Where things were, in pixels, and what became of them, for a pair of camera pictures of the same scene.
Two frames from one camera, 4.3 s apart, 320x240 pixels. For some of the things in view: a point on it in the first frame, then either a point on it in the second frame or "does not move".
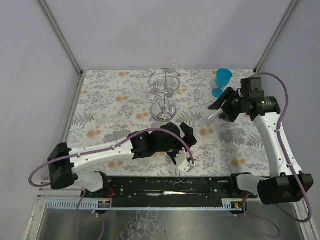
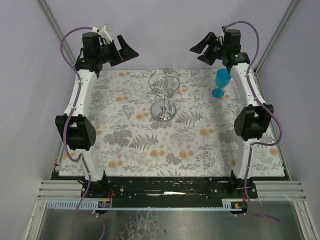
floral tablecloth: (115, 104) does not move
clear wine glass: (175, 66) does not move
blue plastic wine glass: (223, 76) does not move
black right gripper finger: (229, 113) → (204, 58)
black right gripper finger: (217, 104) → (200, 46)
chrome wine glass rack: (164, 83) does not move
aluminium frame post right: (276, 36) does not move
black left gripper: (178, 135) → (116, 52)
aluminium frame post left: (66, 48) does not move
